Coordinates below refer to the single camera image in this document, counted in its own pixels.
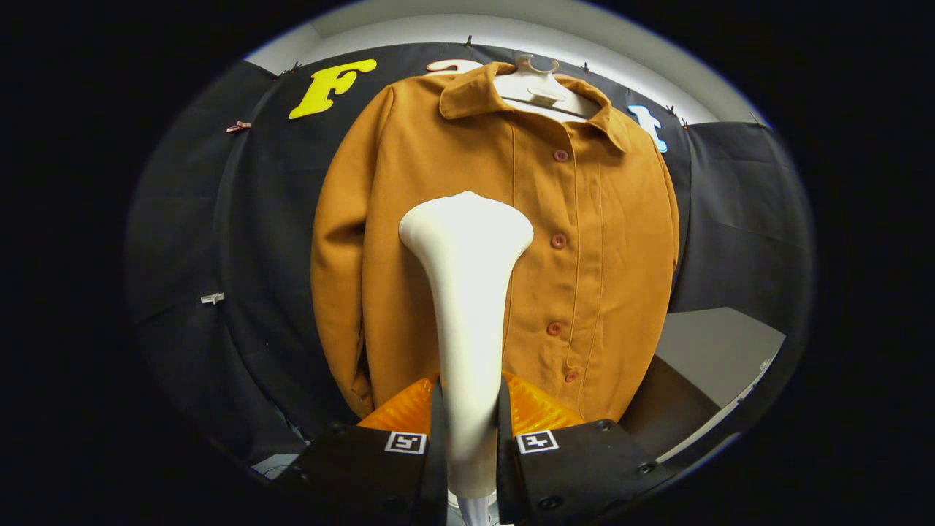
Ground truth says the grey cabinet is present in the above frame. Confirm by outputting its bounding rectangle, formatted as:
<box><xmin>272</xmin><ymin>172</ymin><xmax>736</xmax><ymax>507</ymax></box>
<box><xmin>619</xmin><ymin>307</ymin><xmax>787</xmax><ymax>462</ymax></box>

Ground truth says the brown button-up shirt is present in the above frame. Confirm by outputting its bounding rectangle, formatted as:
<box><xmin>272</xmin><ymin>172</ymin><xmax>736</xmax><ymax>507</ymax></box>
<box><xmin>310</xmin><ymin>61</ymin><xmax>681</xmax><ymax>424</ymax></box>

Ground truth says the white mannequin torso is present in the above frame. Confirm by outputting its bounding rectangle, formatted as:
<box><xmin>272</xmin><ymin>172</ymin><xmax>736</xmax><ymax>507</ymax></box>
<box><xmin>493</xmin><ymin>55</ymin><xmax>602</xmax><ymax>122</ymax></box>

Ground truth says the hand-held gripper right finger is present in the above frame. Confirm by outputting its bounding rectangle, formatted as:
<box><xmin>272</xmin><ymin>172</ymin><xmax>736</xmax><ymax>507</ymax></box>
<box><xmin>497</xmin><ymin>373</ymin><xmax>662</xmax><ymax>526</ymax></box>

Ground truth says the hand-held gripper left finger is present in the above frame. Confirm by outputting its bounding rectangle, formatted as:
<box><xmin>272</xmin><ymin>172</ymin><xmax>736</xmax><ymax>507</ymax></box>
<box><xmin>289</xmin><ymin>374</ymin><xmax>448</xmax><ymax>526</ymax></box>

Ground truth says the black backdrop cloth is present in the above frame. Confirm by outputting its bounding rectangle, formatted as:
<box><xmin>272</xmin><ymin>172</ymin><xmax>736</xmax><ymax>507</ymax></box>
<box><xmin>126</xmin><ymin>42</ymin><xmax>815</xmax><ymax>470</ymax></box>

